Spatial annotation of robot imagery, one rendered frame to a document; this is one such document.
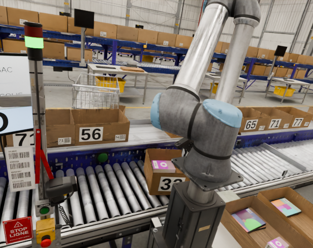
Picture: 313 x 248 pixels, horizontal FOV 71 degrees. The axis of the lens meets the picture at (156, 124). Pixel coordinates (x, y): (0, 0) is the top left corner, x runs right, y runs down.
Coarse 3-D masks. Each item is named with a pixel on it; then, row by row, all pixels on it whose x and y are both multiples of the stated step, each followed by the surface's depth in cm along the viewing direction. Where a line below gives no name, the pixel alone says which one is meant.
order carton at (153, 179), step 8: (152, 152) 159; (160, 152) 160; (168, 152) 162; (176, 152) 163; (144, 168) 159; (152, 168) 135; (176, 168) 168; (152, 176) 132; (160, 176) 133; (168, 176) 134; (176, 176) 135; (184, 176) 136; (152, 184) 134; (152, 192) 137; (160, 192) 138; (168, 192) 139
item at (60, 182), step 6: (54, 180) 88; (60, 180) 88; (66, 180) 89; (72, 180) 90; (48, 186) 85; (54, 186) 85; (60, 186) 86; (66, 186) 87; (72, 186) 88; (48, 192) 84; (54, 192) 85; (60, 192) 86; (66, 192) 88; (54, 198) 88; (60, 198) 89; (54, 204) 89
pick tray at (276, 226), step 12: (228, 204) 128; (240, 204) 134; (252, 204) 138; (264, 204) 131; (228, 216) 119; (264, 216) 131; (276, 216) 124; (228, 228) 120; (240, 228) 112; (276, 228) 124; (288, 228) 118; (240, 240) 112; (252, 240) 105; (264, 240) 117; (288, 240) 118; (300, 240) 113
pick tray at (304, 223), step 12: (264, 192) 143; (276, 192) 149; (288, 192) 151; (300, 204) 144; (312, 204) 137; (300, 216) 139; (312, 216) 137; (300, 228) 128; (312, 228) 130; (312, 240) 110
